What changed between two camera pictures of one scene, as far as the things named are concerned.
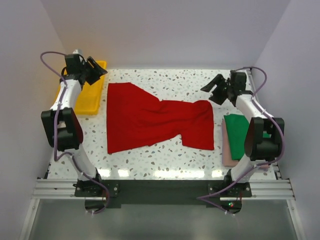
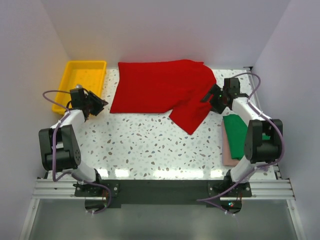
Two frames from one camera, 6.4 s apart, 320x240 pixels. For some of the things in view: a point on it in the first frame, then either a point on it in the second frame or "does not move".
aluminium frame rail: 65,190 does not move
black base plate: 220,194 does not move
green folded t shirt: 236,126 does not move
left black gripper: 99,70 → 99,103
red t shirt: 135,118 → 177,87
